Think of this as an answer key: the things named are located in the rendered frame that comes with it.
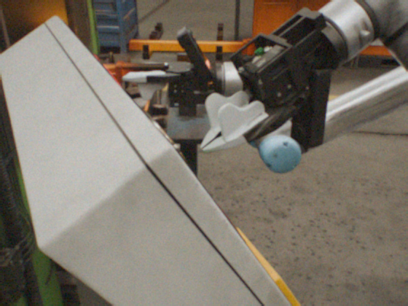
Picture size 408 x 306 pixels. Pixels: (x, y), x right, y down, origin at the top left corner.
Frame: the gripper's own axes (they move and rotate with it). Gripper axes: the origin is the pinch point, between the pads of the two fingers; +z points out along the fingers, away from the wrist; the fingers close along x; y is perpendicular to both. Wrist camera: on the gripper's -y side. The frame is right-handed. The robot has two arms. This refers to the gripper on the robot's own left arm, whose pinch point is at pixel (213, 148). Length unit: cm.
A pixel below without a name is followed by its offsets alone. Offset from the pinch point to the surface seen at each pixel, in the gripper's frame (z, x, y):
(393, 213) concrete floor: -67, -73, -158
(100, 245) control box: 11.1, 26.9, 20.3
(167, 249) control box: 8.9, 27.0, 17.2
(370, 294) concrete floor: -25, -38, -134
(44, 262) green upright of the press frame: 38, -32, -21
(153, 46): -12, -76, -16
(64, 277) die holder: 42, -40, -34
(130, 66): -0.9, -44.1, -3.0
